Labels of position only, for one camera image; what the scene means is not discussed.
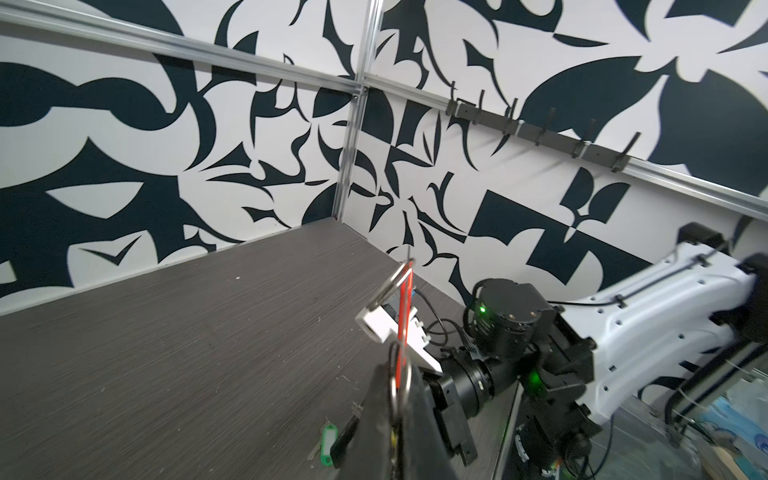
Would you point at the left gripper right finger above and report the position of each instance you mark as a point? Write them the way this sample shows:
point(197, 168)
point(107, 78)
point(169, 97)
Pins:
point(421, 451)

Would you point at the red key tag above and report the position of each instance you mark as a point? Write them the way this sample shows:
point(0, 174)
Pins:
point(405, 288)

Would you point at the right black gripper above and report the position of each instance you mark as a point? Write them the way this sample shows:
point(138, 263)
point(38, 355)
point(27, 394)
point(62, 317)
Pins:
point(459, 392)

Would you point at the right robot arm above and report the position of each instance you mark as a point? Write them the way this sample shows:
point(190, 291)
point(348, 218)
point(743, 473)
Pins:
point(577, 362)

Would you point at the green key tag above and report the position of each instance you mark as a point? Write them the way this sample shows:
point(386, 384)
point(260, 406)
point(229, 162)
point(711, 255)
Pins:
point(329, 436)

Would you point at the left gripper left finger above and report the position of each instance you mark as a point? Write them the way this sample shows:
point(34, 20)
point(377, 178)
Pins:
point(370, 453)

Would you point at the black wall hook rail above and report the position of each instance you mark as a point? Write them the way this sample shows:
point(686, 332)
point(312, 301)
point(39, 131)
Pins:
point(583, 147)

